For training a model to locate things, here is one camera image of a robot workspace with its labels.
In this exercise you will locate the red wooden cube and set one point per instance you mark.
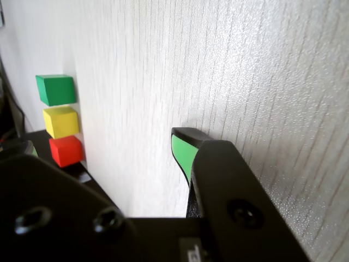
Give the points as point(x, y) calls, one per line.
point(66, 151)

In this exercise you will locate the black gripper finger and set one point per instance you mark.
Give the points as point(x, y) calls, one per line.
point(54, 213)
point(231, 177)

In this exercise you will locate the yellow wooden cube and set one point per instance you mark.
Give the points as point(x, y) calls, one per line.
point(61, 122)

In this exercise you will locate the green wooden cube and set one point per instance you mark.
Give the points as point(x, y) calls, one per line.
point(57, 91)

